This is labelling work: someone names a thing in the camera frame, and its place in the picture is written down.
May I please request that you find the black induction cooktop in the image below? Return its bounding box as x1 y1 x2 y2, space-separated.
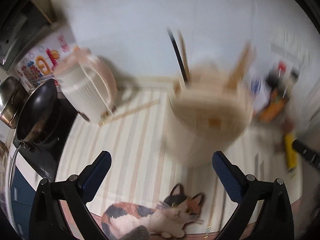
18 92 78 182

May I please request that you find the colourful wall sticker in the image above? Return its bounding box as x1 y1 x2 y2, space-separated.
15 25 76 91

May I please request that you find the black chopstick in holder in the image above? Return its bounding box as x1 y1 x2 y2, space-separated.
167 28 188 85

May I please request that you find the brown chopstick in holder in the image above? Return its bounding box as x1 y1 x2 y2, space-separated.
178 30 190 83

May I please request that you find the yellow rectangular tool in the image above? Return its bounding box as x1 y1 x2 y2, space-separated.
283 133 298 171

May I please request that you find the pink white electric kettle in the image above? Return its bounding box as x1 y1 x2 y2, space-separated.
53 47 118 124

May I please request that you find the striped cat table mat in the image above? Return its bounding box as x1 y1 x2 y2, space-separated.
56 85 303 239

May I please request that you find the steel steamer pot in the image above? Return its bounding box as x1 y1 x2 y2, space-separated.
1 76 29 129

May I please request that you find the black range hood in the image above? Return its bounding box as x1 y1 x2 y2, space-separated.
1 0 59 72

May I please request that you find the blue cabinet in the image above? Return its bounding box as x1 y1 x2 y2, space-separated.
10 168 36 239

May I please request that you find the beige utensil holder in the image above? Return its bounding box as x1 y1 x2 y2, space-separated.
164 64 253 167

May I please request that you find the wooden chopstick beside kettle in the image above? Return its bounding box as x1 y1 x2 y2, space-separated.
98 99 160 127

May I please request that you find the black frying pan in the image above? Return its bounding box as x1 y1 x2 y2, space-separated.
8 79 57 187

